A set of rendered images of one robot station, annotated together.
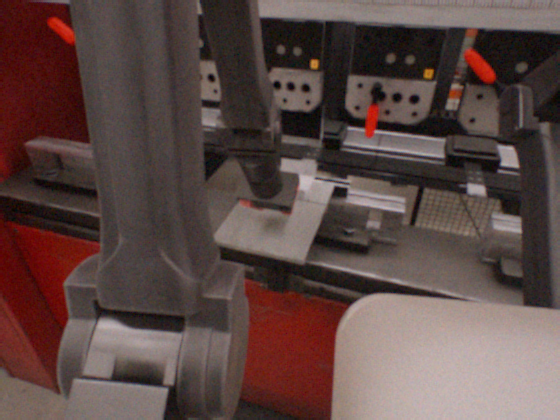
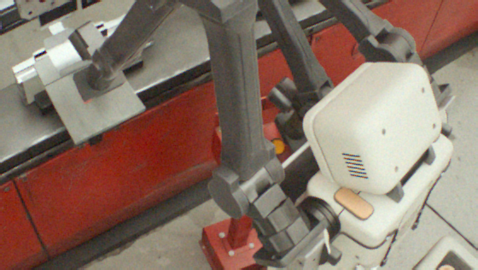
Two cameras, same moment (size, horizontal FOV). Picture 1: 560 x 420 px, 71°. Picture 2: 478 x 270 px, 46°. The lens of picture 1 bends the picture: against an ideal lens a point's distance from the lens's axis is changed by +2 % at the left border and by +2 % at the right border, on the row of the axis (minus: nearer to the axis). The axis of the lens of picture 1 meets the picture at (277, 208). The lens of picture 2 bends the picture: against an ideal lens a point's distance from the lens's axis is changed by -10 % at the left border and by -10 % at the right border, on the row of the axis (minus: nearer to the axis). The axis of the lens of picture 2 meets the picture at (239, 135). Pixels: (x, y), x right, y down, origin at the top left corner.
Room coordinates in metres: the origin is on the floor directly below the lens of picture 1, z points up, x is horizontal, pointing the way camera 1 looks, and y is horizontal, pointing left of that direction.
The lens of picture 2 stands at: (-0.06, 0.53, 2.12)
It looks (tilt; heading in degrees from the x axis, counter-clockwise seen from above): 56 degrees down; 299
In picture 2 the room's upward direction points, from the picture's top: 11 degrees clockwise
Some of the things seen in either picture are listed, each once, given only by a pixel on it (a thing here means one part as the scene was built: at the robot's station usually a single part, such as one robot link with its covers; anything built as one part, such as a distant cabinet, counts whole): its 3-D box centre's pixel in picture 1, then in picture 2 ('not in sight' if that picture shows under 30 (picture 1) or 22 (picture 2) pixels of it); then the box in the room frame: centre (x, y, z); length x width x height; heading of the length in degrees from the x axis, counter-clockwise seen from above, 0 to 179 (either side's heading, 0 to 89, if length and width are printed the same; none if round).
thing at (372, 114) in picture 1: (373, 110); not in sight; (0.68, -0.17, 1.20); 0.04 x 0.02 x 0.10; 162
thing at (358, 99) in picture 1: (393, 70); not in sight; (0.73, -0.21, 1.26); 0.15 x 0.09 x 0.17; 72
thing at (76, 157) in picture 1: (110, 167); not in sight; (0.96, 0.47, 0.92); 0.50 x 0.06 x 0.10; 72
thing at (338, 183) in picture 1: (306, 182); (70, 44); (0.78, -0.07, 0.98); 0.20 x 0.03 x 0.03; 72
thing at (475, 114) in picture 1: (515, 79); not in sight; (0.67, -0.40, 1.26); 0.15 x 0.09 x 0.17; 72
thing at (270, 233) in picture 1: (278, 211); (85, 85); (0.65, 0.00, 1.00); 0.26 x 0.18 x 0.01; 162
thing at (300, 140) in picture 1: (299, 124); (56, 8); (0.79, -0.05, 1.13); 0.10 x 0.02 x 0.10; 72
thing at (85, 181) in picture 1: (84, 184); not in sight; (0.93, 0.54, 0.89); 0.30 x 0.05 x 0.03; 72
